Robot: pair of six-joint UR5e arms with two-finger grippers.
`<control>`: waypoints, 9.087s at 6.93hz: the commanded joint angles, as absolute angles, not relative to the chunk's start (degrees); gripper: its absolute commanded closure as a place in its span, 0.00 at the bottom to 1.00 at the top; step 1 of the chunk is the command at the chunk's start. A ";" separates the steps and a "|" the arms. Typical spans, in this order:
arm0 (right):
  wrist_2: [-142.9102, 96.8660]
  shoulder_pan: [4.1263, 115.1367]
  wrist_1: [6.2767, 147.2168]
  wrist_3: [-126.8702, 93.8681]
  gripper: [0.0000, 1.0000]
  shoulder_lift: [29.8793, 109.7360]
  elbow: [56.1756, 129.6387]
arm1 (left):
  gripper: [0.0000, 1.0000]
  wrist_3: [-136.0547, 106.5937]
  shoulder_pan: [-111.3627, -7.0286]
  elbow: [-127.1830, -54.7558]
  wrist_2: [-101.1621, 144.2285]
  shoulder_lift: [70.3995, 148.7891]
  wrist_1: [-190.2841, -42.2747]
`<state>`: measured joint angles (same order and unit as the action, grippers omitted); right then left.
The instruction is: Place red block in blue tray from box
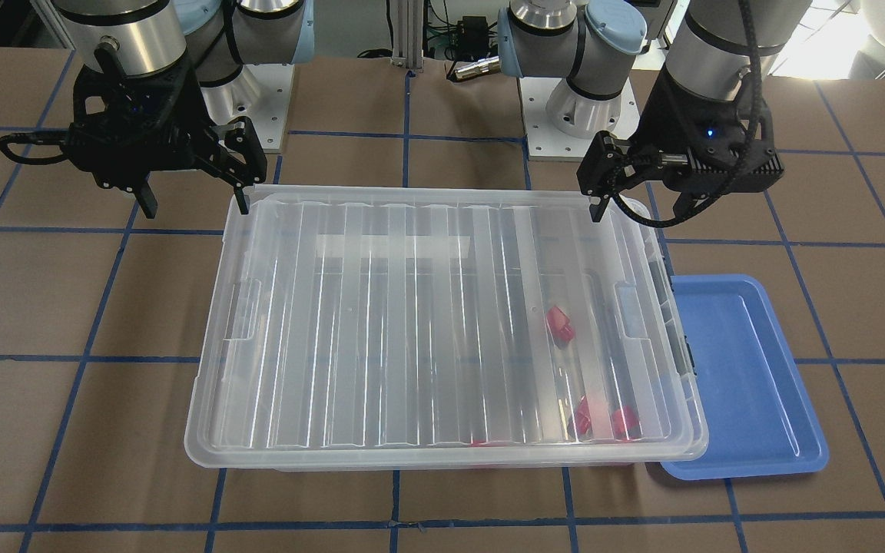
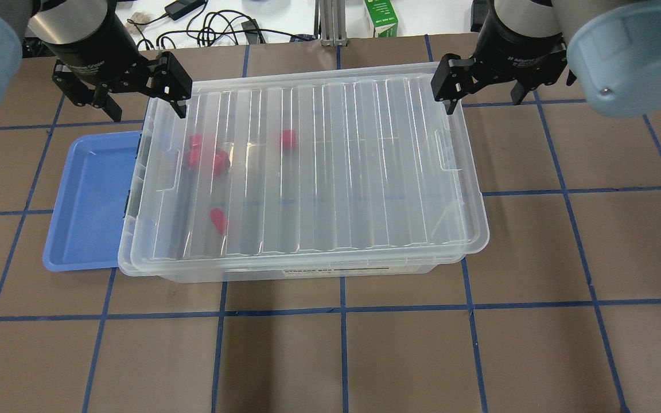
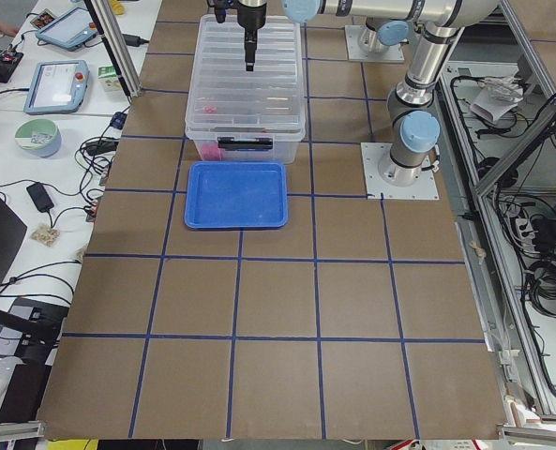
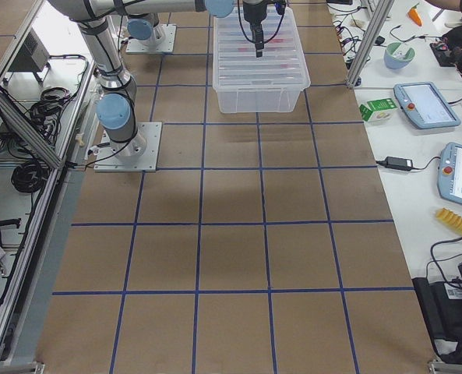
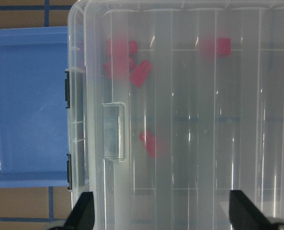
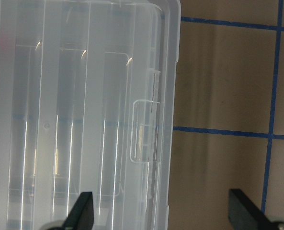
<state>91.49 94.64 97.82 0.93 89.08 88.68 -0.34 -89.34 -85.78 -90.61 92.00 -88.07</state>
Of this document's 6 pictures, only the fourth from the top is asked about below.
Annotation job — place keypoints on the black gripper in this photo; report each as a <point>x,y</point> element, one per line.
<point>252,12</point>

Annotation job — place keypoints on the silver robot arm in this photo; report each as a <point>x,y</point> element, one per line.
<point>116,110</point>
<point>146,29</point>

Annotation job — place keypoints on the clear plastic storage box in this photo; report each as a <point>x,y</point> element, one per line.
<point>270,83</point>

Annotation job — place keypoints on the green blue bowl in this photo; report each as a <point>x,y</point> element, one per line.
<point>398,55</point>

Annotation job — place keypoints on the green white carton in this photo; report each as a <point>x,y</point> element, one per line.
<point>377,110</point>

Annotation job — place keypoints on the orange toy carrot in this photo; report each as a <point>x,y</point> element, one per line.
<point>414,15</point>

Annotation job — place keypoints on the blue teach pendant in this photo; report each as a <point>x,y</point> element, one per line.
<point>424,106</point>
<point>449,180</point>

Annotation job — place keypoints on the black power adapter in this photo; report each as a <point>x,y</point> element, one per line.
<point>396,163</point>

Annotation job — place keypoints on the yellow ridged toy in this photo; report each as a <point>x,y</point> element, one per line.
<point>450,219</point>

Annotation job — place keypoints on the black device on table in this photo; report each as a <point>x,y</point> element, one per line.
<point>441,306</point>

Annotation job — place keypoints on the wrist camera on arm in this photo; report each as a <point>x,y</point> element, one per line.
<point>280,6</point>

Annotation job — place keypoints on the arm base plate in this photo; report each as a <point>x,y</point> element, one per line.
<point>141,154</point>
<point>134,47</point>

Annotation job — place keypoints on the aluminium frame post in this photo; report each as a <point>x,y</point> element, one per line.
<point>375,25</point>

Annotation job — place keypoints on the grey box under frame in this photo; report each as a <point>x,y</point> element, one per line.
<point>32,57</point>

